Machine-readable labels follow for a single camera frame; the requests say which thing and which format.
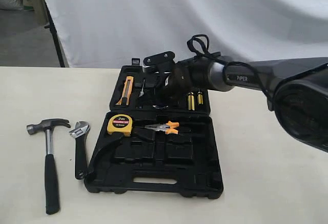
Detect black backdrop stand pole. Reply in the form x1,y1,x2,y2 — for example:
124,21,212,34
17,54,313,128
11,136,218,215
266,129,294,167
42,0,66,68

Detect brown cardboard box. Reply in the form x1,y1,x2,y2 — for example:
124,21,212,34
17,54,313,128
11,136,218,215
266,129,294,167
32,0,49,25

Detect black plastic tool case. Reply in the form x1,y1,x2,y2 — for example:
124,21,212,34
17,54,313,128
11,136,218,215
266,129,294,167
84,58,223,199

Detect orange utility knife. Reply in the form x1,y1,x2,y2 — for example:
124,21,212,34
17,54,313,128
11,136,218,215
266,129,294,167
116,76,134,106

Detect adjustable wrench black handle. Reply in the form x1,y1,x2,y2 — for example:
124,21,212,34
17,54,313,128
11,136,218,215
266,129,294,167
69,121,90,180

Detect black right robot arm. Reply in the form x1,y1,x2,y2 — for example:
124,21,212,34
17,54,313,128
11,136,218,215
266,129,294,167
142,53,327,151

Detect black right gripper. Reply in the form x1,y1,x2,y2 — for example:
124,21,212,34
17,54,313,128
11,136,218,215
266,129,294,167
136,77,179,107

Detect black braided cable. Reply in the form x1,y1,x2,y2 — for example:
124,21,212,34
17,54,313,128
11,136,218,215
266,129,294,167
186,34,277,107

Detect white backdrop cloth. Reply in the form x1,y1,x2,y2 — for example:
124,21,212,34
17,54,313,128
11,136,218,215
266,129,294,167
45,0,327,68

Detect orange handled pliers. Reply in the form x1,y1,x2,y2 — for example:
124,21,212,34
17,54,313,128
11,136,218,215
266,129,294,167
144,121,179,134

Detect yellow tape measure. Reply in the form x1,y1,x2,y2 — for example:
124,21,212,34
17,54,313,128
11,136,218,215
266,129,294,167
107,114,133,137

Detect claw hammer black grip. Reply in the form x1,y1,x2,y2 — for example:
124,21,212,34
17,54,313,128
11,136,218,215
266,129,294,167
26,118,71,215

